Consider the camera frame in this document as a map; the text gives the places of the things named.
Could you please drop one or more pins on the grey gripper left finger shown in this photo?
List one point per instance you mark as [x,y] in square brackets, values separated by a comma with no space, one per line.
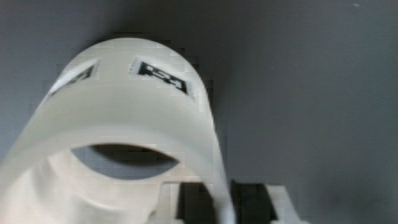
[184,204]

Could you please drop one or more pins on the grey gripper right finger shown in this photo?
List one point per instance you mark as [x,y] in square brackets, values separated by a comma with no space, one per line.
[263,204]

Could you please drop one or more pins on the white lamp shade with tags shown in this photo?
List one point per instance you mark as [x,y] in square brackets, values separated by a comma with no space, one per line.
[126,101]

